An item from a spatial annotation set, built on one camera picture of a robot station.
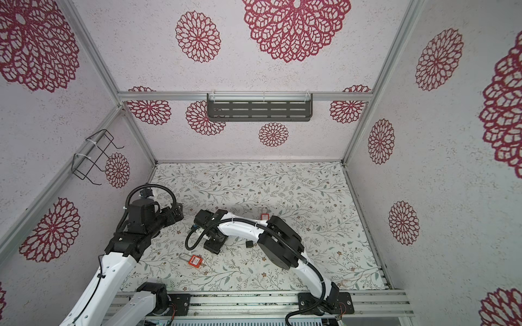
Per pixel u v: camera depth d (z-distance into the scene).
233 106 0.93
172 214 0.69
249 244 0.89
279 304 0.76
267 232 0.54
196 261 0.83
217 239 0.77
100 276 0.45
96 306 0.42
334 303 0.64
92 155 0.76
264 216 0.96
